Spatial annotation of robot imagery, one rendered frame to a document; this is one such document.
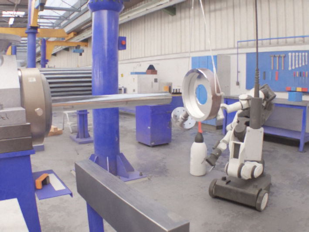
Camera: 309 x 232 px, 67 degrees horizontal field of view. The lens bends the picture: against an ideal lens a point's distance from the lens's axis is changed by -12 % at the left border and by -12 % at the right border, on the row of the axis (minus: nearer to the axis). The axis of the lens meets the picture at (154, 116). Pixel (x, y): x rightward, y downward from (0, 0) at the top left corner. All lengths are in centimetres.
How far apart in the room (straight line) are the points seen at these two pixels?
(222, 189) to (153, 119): 233
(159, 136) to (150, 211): 408
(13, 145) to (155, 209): 54
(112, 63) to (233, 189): 190
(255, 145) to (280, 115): 490
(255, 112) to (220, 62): 543
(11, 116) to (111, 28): 233
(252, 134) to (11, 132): 87
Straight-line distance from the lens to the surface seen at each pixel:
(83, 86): 505
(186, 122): 206
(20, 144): 97
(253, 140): 102
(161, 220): 66
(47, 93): 119
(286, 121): 584
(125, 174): 321
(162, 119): 474
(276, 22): 610
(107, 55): 306
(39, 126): 117
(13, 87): 107
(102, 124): 310
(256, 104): 100
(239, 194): 261
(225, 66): 652
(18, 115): 96
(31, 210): 107
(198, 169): 335
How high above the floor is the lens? 121
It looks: 8 degrees down
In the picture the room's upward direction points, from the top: straight up
